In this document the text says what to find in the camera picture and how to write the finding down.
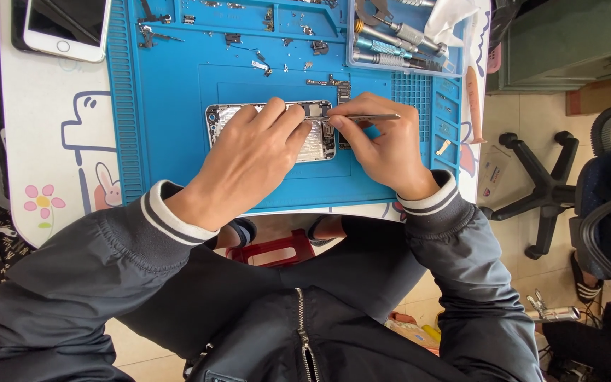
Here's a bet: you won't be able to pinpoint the person's right hand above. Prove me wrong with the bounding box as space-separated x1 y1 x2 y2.
328 92 441 202

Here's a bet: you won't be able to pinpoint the person's left hand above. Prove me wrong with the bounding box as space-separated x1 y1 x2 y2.
165 97 314 232

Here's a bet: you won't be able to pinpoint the silver metal tweezers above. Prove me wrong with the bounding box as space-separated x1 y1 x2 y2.
305 113 402 123

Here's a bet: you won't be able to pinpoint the silver phone housing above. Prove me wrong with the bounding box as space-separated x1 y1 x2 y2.
206 100 337 164

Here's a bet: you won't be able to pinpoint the person's left sandal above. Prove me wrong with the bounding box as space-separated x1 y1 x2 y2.
227 217 258 248

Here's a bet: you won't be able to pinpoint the blue silicone repair mat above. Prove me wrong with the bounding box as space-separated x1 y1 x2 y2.
106 0 464 216

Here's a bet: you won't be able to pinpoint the black phone logic board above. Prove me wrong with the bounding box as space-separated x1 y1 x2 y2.
306 74 352 150

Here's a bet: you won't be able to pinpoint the silver screwdriver with black tip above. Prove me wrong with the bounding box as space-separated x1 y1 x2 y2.
351 48 444 73

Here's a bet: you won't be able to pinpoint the red plastic stool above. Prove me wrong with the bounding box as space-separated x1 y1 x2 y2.
225 228 317 268

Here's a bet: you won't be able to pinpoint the orange plastic pry tool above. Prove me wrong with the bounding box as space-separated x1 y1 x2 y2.
465 66 488 145

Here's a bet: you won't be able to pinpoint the clear plastic packet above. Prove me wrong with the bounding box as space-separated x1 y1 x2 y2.
477 145 511 207

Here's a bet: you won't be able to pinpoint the person's right sandal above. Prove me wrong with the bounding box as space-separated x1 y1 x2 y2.
307 214 344 247

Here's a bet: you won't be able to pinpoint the clear plastic tool tray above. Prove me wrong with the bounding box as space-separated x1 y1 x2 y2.
346 0 470 79

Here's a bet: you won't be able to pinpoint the gold-collared silver screwdriver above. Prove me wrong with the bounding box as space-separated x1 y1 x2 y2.
353 19 419 54

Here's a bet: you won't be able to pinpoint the thick silver knurled screwdriver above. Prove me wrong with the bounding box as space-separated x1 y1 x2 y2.
373 15 448 57

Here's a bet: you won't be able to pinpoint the pink plastic item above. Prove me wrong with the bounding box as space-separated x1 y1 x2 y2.
486 42 503 74

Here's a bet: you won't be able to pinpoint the white crumpled tissue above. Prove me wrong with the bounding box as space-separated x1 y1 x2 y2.
424 0 481 48

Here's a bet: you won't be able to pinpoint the silver metal pliers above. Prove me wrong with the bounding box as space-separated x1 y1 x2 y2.
354 0 394 27

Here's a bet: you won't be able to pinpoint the black office chair base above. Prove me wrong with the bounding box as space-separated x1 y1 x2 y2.
479 131 581 261

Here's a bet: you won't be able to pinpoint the yellow and orange packet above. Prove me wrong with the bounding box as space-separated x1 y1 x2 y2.
384 311 442 357

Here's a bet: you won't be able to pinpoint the person's black bomber jacket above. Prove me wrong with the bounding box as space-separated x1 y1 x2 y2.
0 170 546 382

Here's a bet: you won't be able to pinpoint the white cartoon desk mat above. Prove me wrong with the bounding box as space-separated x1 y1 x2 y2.
0 0 493 248

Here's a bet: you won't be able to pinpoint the green metal cabinet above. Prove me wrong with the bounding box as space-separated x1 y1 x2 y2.
498 0 611 95

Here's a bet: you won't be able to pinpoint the brown cardboard box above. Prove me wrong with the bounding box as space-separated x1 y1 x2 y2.
566 79 611 117

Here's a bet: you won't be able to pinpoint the black mesh office chair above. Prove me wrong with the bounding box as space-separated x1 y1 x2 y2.
568 97 611 298

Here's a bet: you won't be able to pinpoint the white smartphone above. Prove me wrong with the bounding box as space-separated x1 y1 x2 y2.
23 0 112 64

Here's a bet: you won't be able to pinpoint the silver metal tool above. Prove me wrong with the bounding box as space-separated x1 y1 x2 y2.
525 289 582 324

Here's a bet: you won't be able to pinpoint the black phone case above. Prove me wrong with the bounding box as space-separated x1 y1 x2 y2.
11 0 31 53

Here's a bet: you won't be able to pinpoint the black component with thin wire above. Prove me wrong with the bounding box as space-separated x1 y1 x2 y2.
230 44 274 78

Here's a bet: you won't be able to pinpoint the teal-handled screwdriver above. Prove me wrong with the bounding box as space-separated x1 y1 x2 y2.
353 34 413 60

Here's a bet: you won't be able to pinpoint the black flex cable part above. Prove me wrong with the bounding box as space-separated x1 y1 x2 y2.
137 24 185 50

